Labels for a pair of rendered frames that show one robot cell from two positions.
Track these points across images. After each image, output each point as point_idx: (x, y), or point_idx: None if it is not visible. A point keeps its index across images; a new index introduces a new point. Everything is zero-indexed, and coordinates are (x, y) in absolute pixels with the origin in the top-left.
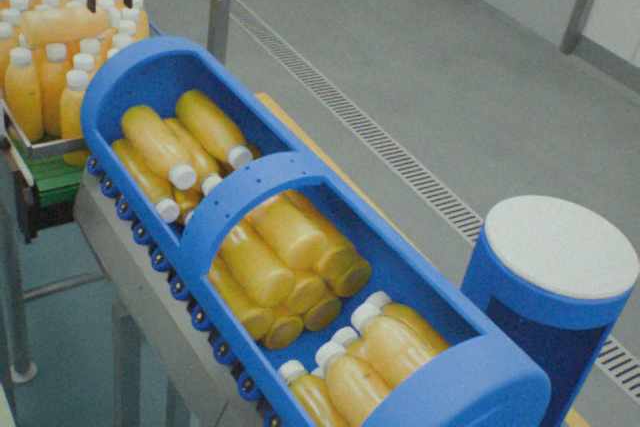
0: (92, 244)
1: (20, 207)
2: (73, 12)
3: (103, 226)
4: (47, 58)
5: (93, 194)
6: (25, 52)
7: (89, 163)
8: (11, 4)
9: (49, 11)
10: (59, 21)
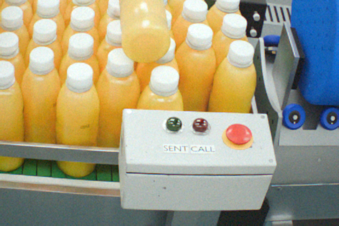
0: (289, 191)
1: (238, 222)
2: None
3: (329, 157)
4: (164, 62)
5: (304, 143)
6: (169, 70)
7: (289, 121)
8: (9, 50)
9: (149, 7)
10: (163, 10)
